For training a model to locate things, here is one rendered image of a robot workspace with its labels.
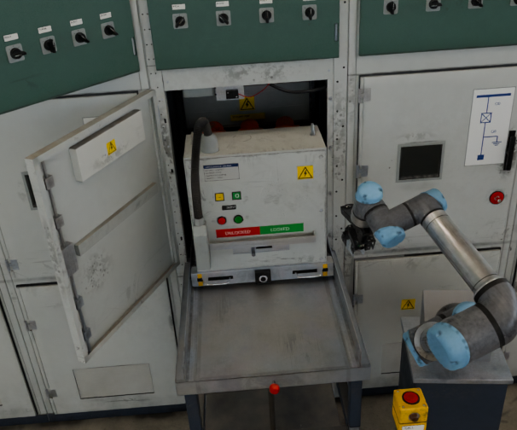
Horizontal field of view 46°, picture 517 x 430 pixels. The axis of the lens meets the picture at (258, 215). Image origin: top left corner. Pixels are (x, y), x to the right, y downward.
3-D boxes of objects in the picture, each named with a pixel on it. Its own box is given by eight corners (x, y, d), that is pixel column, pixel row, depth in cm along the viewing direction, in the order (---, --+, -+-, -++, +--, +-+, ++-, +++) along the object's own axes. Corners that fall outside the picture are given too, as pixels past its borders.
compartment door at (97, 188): (70, 358, 204) (14, 156, 167) (167, 259, 253) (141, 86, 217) (86, 363, 201) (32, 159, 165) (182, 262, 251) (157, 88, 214)
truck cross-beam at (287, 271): (333, 276, 232) (334, 262, 229) (192, 287, 231) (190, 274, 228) (331, 268, 237) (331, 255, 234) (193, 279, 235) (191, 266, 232)
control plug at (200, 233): (211, 270, 216) (206, 228, 207) (197, 271, 216) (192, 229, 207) (211, 258, 223) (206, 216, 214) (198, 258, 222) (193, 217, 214)
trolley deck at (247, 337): (370, 380, 195) (371, 365, 192) (177, 396, 193) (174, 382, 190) (334, 262, 254) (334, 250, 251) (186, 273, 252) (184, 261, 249)
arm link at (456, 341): (456, 347, 195) (511, 346, 142) (415, 368, 194) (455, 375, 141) (437, 314, 197) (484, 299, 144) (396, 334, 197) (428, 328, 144)
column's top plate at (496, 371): (487, 321, 225) (488, 316, 224) (513, 384, 198) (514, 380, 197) (400, 320, 228) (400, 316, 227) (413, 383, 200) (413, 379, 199)
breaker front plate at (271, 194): (326, 266, 230) (326, 150, 207) (198, 276, 229) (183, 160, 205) (325, 264, 231) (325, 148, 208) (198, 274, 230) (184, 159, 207)
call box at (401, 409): (426, 432, 174) (429, 407, 169) (398, 434, 174) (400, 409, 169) (418, 410, 181) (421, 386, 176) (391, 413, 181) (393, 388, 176)
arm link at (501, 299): (548, 311, 141) (432, 176, 172) (506, 333, 141) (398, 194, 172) (543, 333, 150) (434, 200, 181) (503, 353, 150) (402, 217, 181)
